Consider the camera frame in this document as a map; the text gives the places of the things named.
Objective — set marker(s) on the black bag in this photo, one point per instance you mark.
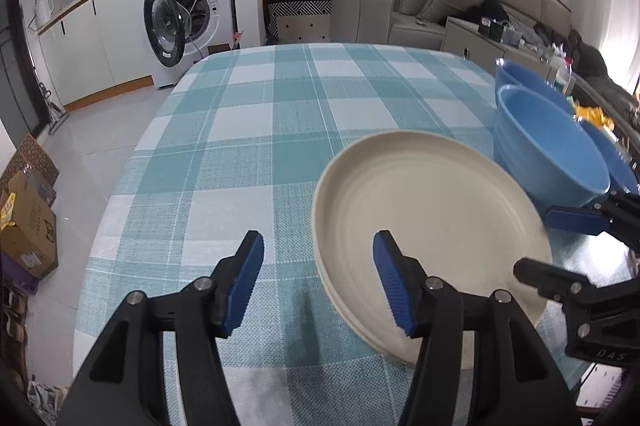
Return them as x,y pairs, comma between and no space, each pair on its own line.
492,8

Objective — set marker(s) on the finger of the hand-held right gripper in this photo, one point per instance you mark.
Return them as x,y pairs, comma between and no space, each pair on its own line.
555,278
570,218

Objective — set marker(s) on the white kitchen base cabinets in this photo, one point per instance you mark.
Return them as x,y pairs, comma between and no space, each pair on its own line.
85,45

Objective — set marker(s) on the grey side cabinet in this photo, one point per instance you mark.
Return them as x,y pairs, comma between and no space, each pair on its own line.
475,43

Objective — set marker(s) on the white electric kettle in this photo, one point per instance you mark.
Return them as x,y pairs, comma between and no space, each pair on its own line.
44,9

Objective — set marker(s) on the dark clothes pile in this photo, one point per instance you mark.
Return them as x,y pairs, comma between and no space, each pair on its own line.
595,60

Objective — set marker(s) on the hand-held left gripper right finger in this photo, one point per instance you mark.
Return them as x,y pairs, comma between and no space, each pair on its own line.
395,286

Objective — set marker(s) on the teal checked tablecloth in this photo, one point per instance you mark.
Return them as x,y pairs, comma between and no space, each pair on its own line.
250,130

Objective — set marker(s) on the grey sofa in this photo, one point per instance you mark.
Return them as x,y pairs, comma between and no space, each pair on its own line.
360,15

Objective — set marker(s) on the grey floor mop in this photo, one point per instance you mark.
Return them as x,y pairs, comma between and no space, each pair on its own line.
52,110

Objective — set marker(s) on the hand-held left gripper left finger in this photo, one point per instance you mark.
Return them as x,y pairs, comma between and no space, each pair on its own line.
245,286

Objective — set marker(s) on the brown patterned board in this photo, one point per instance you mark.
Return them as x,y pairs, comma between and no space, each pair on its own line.
27,158

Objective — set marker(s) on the black white patterned cushion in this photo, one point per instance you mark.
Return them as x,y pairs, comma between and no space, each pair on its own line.
300,18

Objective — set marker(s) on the red cardboard box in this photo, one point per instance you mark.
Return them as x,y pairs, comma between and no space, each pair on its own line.
238,39

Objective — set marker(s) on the blue bowl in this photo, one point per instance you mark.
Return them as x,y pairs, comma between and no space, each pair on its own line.
617,165
550,145
530,80

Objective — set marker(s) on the clear plastic bottle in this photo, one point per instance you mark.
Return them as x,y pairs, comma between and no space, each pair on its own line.
566,73

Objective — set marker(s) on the black electronics box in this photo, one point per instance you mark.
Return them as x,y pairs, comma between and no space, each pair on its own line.
491,28

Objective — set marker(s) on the brown cardboard box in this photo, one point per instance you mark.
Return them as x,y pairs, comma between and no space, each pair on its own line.
25,226

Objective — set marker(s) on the yellow plastic bag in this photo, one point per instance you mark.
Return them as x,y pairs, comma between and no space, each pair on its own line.
595,116

